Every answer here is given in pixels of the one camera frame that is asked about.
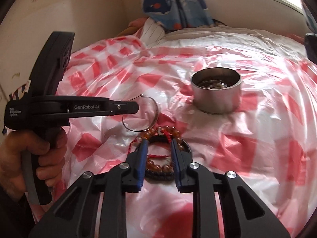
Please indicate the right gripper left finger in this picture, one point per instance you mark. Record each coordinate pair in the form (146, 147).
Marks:
(137, 161)

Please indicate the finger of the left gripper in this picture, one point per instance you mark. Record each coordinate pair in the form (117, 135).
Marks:
(121, 108)

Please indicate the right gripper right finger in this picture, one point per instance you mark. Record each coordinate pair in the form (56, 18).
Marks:
(181, 160)

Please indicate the thin silver wire bangle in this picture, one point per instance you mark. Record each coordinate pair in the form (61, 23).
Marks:
(145, 118)

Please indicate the left hand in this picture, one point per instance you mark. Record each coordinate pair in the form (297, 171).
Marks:
(51, 160)

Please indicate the white striped bed quilt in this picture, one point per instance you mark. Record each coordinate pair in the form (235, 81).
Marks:
(152, 34)

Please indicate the orange pink pillow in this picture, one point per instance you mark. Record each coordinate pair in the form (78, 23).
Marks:
(133, 27)

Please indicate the round silver metal tin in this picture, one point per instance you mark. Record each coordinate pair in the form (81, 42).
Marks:
(216, 90)

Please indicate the red white checkered plastic sheet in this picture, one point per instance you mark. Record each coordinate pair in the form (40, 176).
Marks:
(270, 140)

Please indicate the blue whale curtain left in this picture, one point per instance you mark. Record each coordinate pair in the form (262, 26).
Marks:
(178, 14)

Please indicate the black jacket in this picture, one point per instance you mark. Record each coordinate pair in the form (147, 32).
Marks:
(310, 43)

